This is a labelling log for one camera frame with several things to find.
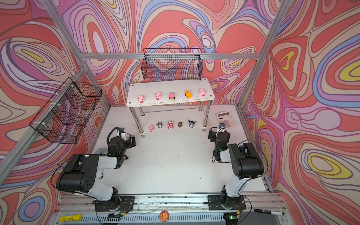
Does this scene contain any dark purple figure toy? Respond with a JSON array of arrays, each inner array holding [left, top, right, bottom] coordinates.
[[188, 120, 196, 128]]

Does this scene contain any grey shark toy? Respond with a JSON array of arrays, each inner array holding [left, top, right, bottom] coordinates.
[[157, 122, 163, 129]]

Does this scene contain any red pink bear toy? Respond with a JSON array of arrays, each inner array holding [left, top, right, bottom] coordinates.
[[167, 121, 174, 130]]

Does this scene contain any pink pig toy front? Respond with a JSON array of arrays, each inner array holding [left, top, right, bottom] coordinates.
[[138, 95, 145, 104]]

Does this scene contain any orange toy car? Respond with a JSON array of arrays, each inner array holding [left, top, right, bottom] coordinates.
[[184, 90, 193, 98]]

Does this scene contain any pink green toy car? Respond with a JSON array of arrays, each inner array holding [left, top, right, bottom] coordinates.
[[169, 92, 175, 101]]

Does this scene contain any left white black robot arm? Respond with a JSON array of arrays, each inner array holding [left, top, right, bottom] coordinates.
[[55, 127, 136, 217]]

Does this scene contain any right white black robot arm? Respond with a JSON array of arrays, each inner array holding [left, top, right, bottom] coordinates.
[[206, 123, 265, 211]]

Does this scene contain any grey stapler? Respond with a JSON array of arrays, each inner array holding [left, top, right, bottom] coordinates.
[[93, 148, 108, 156]]

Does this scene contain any pink white calculator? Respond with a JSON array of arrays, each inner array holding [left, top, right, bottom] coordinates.
[[216, 111, 237, 129]]

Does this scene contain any white shelf table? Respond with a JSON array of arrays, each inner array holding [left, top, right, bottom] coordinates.
[[126, 78, 215, 137]]

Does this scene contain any yellow marker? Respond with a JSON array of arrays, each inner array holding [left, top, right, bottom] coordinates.
[[59, 214, 83, 223]]

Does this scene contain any red round sticker badge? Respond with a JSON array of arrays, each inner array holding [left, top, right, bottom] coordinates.
[[159, 211, 170, 222]]

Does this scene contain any black white marker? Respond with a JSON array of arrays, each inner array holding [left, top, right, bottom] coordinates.
[[254, 209, 285, 216]]

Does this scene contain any left black wire basket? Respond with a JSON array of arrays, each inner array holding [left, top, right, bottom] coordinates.
[[29, 78, 102, 144]]

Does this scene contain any black wire basket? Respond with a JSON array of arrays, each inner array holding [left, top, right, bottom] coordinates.
[[29, 78, 102, 144], [141, 47, 203, 82]]

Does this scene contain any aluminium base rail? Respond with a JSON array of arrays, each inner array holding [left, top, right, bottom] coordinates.
[[49, 193, 294, 225]]

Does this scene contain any back black wire basket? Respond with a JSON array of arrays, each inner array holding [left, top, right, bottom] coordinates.
[[141, 47, 203, 82]]

